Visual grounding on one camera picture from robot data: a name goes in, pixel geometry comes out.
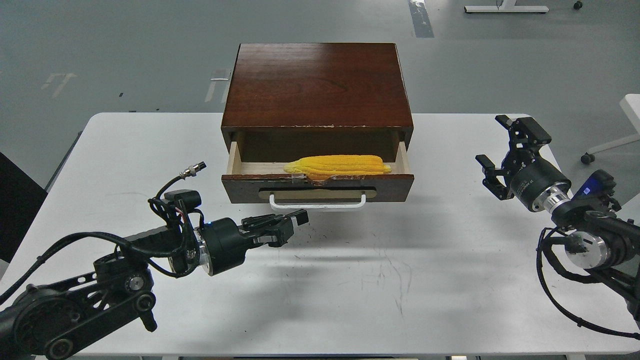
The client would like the yellow corn cob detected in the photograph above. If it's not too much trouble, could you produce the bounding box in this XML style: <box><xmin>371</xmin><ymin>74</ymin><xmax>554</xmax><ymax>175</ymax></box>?
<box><xmin>283</xmin><ymin>154</ymin><xmax>392</xmax><ymax>181</ymax></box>

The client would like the wooden drawer with white handle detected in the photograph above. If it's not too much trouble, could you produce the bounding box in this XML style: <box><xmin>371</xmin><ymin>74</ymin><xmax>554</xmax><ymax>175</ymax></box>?
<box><xmin>221</xmin><ymin>141</ymin><xmax>415</xmax><ymax>212</ymax></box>

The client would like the white chair base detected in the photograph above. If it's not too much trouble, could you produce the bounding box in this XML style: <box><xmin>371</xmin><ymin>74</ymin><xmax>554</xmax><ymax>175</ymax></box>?
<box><xmin>580</xmin><ymin>93</ymin><xmax>640</xmax><ymax>165</ymax></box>

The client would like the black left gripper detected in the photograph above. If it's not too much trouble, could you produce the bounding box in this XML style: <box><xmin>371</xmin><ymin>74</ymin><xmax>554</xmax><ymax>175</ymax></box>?
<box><xmin>199</xmin><ymin>209</ymin><xmax>309</xmax><ymax>277</ymax></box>

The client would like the dark wooden cabinet box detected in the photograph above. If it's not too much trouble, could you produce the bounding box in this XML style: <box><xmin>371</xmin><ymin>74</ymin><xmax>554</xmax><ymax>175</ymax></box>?
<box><xmin>221</xmin><ymin>42</ymin><xmax>414</xmax><ymax>147</ymax></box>

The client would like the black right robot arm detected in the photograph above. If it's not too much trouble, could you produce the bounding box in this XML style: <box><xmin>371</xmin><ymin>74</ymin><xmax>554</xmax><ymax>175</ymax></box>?
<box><xmin>475</xmin><ymin>114</ymin><xmax>639</xmax><ymax>321</ymax></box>

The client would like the white table leg base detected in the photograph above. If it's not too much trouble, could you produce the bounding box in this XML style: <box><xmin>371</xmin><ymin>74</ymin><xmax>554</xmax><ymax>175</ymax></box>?
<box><xmin>463</xmin><ymin>0</ymin><xmax>550</xmax><ymax>14</ymax></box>

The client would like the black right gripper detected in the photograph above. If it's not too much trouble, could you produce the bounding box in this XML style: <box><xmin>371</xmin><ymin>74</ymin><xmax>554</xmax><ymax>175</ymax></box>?
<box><xmin>475</xmin><ymin>114</ymin><xmax>572</xmax><ymax>212</ymax></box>

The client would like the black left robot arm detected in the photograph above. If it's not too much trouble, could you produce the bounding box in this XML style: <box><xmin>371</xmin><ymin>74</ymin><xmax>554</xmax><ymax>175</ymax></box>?
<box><xmin>1</xmin><ymin>162</ymin><xmax>309</xmax><ymax>360</ymax></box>

